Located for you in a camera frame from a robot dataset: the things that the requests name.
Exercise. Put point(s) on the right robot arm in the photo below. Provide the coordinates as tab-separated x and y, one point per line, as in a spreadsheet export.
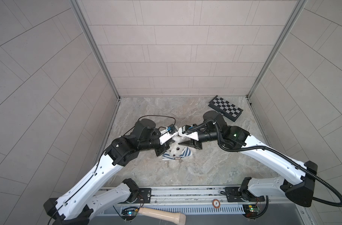
296	179

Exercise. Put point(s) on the beige cylindrical handle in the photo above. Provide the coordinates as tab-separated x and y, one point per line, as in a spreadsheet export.
176	218

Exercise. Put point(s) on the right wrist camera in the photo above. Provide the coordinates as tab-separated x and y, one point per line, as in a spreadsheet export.
183	132

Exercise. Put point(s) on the blue white striped sweater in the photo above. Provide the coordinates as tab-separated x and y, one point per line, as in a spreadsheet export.
177	154

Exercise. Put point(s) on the right circuit board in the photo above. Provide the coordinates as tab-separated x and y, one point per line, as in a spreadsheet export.
251	210

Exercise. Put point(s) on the red round sticker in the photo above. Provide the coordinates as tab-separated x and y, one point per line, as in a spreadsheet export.
216	203

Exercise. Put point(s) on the aluminium mounting rail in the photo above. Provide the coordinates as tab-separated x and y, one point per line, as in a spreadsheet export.
184	199

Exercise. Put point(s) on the left circuit board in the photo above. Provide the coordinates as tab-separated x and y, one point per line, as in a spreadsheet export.
130	213

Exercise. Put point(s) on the black white checkerboard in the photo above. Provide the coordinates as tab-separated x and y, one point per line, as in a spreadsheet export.
226	108

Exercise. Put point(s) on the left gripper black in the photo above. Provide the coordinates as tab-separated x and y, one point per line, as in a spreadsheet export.
162	148

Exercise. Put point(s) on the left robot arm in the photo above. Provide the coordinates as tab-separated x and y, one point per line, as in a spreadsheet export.
116	156

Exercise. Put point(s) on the circuit board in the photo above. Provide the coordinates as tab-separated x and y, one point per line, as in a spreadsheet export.
251	210
130	213

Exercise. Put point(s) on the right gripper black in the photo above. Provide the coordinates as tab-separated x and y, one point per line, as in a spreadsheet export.
195	143

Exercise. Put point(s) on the white teddy bear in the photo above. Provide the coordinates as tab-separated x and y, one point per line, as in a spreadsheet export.
176	141

